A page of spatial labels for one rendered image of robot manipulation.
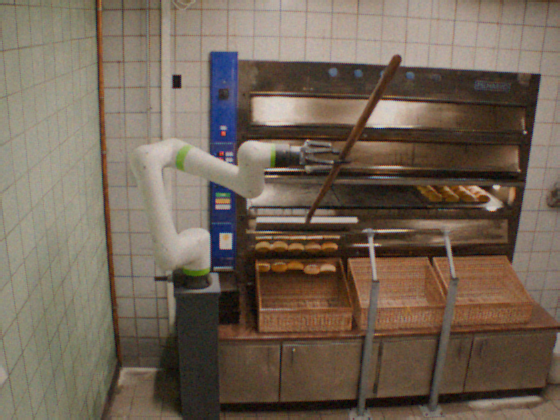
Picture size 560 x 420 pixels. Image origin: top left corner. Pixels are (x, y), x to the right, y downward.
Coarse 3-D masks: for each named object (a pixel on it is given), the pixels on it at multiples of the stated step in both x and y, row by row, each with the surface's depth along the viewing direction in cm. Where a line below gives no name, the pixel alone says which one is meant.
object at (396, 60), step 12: (396, 60) 153; (384, 72) 161; (384, 84) 165; (372, 96) 176; (372, 108) 181; (360, 120) 193; (360, 132) 201; (348, 144) 213; (336, 168) 239; (324, 192) 271; (312, 204) 299; (312, 216) 315
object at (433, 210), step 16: (256, 208) 375; (272, 208) 376; (288, 208) 377; (304, 208) 378; (320, 208) 378; (336, 208) 379; (352, 208) 380; (368, 208) 381; (384, 208) 382; (400, 208) 383; (416, 208) 384; (432, 208) 385; (448, 208) 386; (464, 208) 388; (480, 208) 389; (496, 208) 390
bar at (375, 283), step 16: (368, 240) 346; (448, 240) 347; (448, 256) 343; (448, 304) 339; (368, 320) 339; (448, 320) 343; (368, 336) 341; (448, 336) 346; (368, 352) 345; (368, 368) 349; (432, 400) 361; (352, 416) 361; (368, 416) 360; (432, 416) 360
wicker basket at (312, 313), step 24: (312, 264) 385; (336, 264) 386; (264, 288) 384; (288, 288) 385; (312, 288) 386; (336, 288) 387; (264, 312) 343; (288, 312) 344; (312, 312) 345; (336, 312) 346
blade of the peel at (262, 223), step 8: (256, 224) 331; (264, 224) 329; (272, 224) 329; (280, 224) 330; (288, 224) 330; (296, 224) 330; (304, 224) 331; (312, 224) 331; (320, 224) 332; (328, 224) 332; (336, 224) 332; (344, 224) 333; (352, 224) 333
